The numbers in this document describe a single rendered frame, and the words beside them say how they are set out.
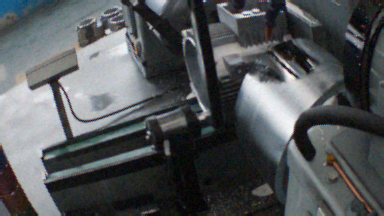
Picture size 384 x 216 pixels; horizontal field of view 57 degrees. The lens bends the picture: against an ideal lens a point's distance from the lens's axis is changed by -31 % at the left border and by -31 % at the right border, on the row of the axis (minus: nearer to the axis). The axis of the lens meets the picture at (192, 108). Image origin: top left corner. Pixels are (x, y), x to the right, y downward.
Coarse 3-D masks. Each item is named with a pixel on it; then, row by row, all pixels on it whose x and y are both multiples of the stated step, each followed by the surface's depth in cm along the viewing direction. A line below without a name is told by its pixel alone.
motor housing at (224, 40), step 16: (192, 32) 91; (224, 32) 90; (192, 48) 100; (224, 48) 89; (240, 48) 89; (256, 48) 90; (192, 64) 102; (224, 64) 88; (192, 80) 103; (224, 80) 87; (240, 80) 88; (224, 96) 89
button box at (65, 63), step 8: (56, 56) 103; (64, 56) 103; (72, 56) 104; (40, 64) 102; (48, 64) 102; (56, 64) 103; (64, 64) 103; (72, 64) 104; (32, 72) 101; (40, 72) 102; (48, 72) 102; (56, 72) 103; (64, 72) 105; (72, 72) 109; (32, 80) 101; (40, 80) 102; (48, 80) 104; (32, 88) 104
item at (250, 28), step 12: (252, 0) 95; (264, 0) 94; (228, 12) 89; (240, 12) 96; (252, 12) 92; (264, 12) 95; (228, 24) 91; (240, 24) 87; (252, 24) 87; (264, 24) 88; (276, 24) 89; (240, 36) 88; (252, 36) 89; (264, 36) 89; (276, 36) 90
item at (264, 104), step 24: (288, 48) 69; (312, 48) 69; (264, 72) 69; (288, 72) 65; (312, 72) 62; (336, 72) 61; (240, 96) 72; (264, 96) 67; (288, 96) 62; (312, 96) 59; (336, 96) 58; (240, 120) 73; (264, 120) 66; (288, 120) 61; (240, 144) 77; (264, 144) 65; (264, 168) 66; (288, 168) 60
